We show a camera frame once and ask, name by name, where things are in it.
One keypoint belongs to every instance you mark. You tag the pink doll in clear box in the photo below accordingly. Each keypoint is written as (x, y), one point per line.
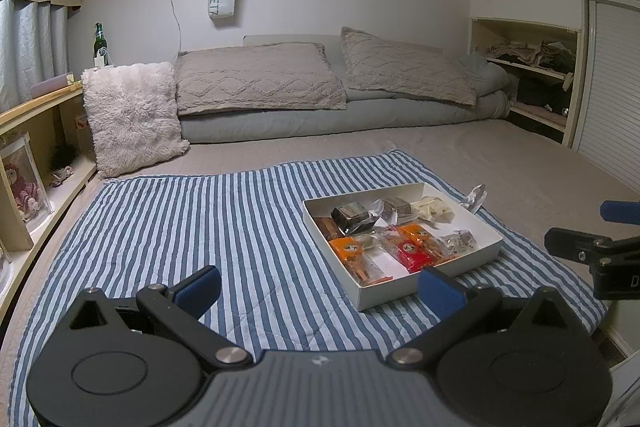
(22, 187)

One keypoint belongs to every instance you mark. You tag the white doll in clear box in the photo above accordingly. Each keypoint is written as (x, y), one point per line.
(3, 259)

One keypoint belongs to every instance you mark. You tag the small clear snack packet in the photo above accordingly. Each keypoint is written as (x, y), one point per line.
(460, 241)

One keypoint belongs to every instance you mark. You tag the brown chocolate snack packet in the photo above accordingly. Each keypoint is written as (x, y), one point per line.
(327, 227)

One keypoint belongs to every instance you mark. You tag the beige snack packet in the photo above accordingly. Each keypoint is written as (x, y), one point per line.
(435, 207)

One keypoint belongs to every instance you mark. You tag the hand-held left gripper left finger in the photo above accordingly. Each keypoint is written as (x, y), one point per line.
(200, 289)

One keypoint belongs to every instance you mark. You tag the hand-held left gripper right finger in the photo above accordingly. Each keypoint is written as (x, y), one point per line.
(440, 294)

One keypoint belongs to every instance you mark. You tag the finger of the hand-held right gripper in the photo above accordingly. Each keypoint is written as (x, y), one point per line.
(620, 211)
(575, 242)

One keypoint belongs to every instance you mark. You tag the built-in wall shelf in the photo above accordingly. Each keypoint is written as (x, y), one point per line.
(480, 42)

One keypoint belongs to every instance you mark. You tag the white charger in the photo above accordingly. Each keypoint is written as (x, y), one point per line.
(102, 59)

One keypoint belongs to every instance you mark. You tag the green glass bottle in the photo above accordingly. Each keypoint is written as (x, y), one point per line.
(99, 42)

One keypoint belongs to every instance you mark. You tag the red snack packet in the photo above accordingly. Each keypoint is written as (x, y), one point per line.
(412, 261)

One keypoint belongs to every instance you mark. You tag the blue striped blanket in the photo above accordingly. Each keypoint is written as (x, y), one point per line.
(200, 217)

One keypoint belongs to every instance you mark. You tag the white cardboard box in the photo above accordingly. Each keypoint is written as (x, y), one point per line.
(465, 219)

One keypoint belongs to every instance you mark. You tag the crumpled clear plastic wrapper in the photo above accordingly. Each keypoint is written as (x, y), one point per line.
(475, 198)

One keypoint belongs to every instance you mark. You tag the dark foil snack packet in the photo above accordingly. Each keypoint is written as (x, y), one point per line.
(352, 216)
(396, 207)

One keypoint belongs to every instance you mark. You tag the wooden bedside shelf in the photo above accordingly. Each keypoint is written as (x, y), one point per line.
(45, 117)

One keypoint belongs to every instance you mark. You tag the folded clothes on shelf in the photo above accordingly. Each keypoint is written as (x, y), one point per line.
(530, 52)

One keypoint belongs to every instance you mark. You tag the grey curtain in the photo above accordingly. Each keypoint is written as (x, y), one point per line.
(30, 52)

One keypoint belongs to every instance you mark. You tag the fluffy white pillow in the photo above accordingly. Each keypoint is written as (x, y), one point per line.
(132, 117)

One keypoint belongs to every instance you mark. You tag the beige quilted pillow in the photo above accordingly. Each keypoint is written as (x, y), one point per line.
(405, 67)
(255, 77)

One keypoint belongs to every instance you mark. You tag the small shelf ornament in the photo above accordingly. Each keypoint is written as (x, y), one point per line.
(61, 177)

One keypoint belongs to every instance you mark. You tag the orange snack packet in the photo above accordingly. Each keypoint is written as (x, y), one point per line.
(415, 234)
(347, 249)

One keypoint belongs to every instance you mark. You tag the white slatted door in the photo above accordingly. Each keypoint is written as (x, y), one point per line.
(610, 87)

